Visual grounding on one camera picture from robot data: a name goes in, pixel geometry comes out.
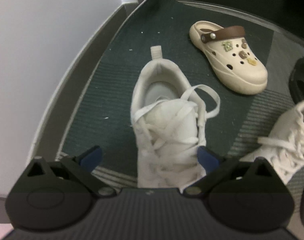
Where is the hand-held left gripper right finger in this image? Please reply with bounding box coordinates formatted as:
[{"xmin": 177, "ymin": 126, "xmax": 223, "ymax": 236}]
[{"xmin": 184, "ymin": 146, "xmax": 280, "ymax": 197}]

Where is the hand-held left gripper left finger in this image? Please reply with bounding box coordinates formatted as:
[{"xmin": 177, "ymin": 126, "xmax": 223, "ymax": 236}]
[{"xmin": 25, "ymin": 145, "xmax": 116, "ymax": 197}]

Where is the white lace-up sneaker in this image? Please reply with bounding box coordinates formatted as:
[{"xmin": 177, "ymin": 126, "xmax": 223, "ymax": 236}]
[
  {"xmin": 130, "ymin": 45, "xmax": 220, "ymax": 193},
  {"xmin": 238, "ymin": 97, "xmax": 304, "ymax": 186}
]

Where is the cream clog brown strap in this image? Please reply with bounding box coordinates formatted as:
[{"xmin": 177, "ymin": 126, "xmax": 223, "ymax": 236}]
[{"xmin": 189, "ymin": 21, "xmax": 268, "ymax": 95}]

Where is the black slide sandal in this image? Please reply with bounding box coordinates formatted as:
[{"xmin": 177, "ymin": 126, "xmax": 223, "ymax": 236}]
[{"xmin": 289, "ymin": 57, "xmax": 304, "ymax": 105}]

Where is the grey green entry mat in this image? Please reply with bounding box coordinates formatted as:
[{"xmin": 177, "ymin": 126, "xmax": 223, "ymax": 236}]
[{"xmin": 32, "ymin": 0, "xmax": 304, "ymax": 195}]

